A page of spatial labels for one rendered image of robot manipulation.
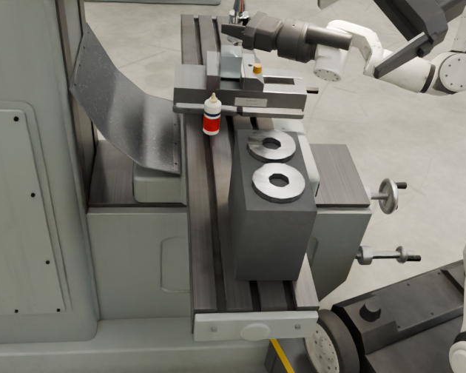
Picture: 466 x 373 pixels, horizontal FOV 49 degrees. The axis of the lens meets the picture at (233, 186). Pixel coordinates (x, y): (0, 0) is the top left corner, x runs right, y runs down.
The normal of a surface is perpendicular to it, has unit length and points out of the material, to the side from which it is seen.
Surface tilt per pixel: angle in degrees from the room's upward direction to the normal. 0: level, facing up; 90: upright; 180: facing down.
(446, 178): 0
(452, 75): 65
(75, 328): 79
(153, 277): 90
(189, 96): 90
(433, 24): 70
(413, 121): 0
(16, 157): 88
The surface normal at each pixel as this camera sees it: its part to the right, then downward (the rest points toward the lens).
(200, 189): 0.09, -0.73
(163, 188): 0.09, 0.68
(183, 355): 0.12, 0.35
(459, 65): -0.14, 0.28
